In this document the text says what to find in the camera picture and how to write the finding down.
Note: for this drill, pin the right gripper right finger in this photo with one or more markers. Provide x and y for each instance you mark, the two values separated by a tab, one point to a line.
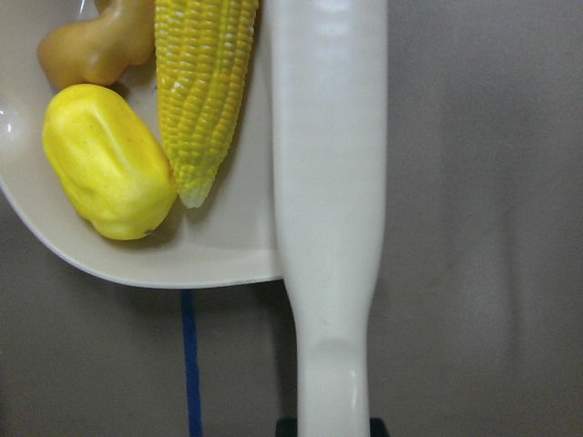
378	428

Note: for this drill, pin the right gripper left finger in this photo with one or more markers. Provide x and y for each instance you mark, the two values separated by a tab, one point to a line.
286	427

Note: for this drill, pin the beige plastic dustpan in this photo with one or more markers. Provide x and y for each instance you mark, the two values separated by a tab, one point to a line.
229	240

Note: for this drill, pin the wooden hand brush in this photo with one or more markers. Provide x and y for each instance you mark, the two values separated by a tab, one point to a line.
329	79

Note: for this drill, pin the yellow corn cob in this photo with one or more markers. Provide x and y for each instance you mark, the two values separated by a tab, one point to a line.
203	54

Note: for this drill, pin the brown toy ginger root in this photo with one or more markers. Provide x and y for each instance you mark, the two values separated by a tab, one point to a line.
100	50

